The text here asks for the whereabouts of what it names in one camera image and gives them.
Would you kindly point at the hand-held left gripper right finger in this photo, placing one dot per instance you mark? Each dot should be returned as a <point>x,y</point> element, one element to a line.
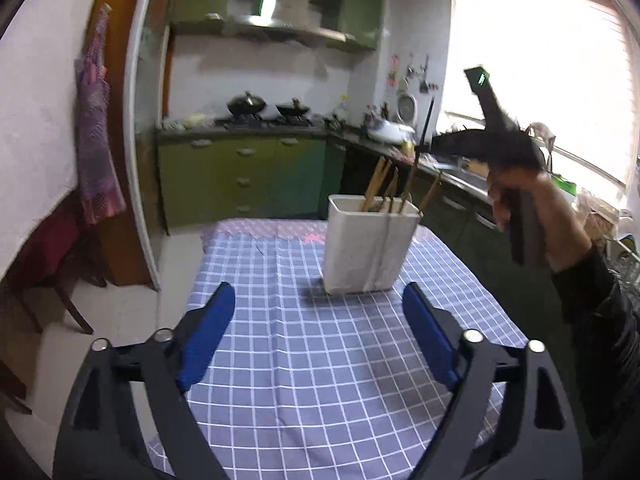
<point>425,330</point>

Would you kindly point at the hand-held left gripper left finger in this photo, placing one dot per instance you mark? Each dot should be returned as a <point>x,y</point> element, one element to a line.
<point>215,330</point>

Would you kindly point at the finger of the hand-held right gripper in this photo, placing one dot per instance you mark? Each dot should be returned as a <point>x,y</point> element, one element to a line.
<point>455,142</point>

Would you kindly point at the dark brown chopstick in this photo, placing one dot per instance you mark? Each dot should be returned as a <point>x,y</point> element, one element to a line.
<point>409,182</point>

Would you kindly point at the white plastic utensil holder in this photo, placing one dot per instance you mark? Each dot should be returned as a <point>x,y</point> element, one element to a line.
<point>370,250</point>

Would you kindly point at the person's right forearm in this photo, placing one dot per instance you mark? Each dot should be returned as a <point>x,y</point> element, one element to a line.
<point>600,335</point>

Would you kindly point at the person's right hand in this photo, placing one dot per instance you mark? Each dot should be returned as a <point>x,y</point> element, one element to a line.
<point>560,210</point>

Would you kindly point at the white rice cooker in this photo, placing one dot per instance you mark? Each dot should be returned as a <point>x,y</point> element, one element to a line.
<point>390,132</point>

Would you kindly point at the window blind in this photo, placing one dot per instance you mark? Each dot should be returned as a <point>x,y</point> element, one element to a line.
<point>540,75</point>

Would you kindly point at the blue checked tablecloth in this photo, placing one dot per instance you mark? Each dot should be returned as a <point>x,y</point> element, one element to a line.
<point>325,360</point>

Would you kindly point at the pink patterned cloth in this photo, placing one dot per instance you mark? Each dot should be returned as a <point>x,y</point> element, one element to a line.
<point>260,227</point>

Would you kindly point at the green kitchen base cabinet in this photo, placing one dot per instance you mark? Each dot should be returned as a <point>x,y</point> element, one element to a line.
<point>215,180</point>

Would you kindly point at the black wok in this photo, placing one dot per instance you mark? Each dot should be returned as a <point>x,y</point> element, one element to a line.
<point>246,105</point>
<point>294,108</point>

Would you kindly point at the dark wooden chair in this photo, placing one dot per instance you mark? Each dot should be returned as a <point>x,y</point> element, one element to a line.
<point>55,270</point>

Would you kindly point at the white framed glass door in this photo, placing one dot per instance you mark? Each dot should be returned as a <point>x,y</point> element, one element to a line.
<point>150,160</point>

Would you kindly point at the gas stove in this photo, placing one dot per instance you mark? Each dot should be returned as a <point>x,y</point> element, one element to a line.
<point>262,121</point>

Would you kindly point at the range hood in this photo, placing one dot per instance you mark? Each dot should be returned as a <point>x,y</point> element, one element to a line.
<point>280,20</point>

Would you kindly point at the purple checked hanging cloth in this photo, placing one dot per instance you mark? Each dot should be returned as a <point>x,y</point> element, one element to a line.
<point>95,150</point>

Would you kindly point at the green wall cabinet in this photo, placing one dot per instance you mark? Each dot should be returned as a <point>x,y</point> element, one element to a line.
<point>280,0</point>

